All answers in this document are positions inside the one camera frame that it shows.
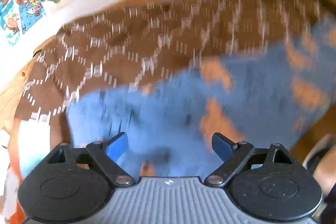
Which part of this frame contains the blue pyjama pants orange print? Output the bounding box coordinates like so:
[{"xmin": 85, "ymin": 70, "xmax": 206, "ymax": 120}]
[{"xmin": 67, "ymin": 15, "xmax": 335, "ymax": 178}]

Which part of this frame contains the colourful patchwork bedsheet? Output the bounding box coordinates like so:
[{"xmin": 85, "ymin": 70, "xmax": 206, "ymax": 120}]
[{"xmin": 0, "ymin": 118, "xmax": 74, "ymax": 224}]

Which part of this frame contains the brown PF patterned blanket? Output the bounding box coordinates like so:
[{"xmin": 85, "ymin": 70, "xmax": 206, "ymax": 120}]
[{"xmin": 15, "ymin": 0, "xmax": 327, "ymax": 123}]

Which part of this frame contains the blue cartoon wall drawing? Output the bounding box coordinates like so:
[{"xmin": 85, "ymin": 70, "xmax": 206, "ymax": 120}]
[{"xmin": 1, "ymin": 0, "xmax": 46, "ymax": 47}]

